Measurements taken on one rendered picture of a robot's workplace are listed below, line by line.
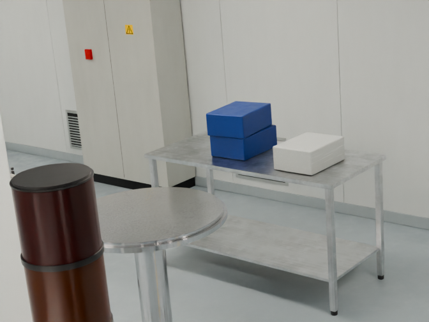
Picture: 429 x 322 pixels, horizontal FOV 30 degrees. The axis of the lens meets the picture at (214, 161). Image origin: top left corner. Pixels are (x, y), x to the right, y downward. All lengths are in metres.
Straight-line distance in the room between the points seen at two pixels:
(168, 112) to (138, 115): 0.32
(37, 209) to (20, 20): 9.01
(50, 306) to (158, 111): 6.99
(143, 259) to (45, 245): 4.15
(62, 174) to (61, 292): 0.07
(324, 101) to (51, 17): 3.51
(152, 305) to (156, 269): 0.23
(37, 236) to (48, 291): 0.03
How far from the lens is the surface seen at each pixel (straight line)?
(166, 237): 4.21
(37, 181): 0.48
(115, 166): 8.10
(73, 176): 0.48
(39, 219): 0.47
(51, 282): 0.49
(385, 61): 6.45
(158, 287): 4.70
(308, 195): 7.16
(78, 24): 8.04
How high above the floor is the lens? 2.49
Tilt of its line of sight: 17 degrees down
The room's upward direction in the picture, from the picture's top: 5 degrees counter-clockwise
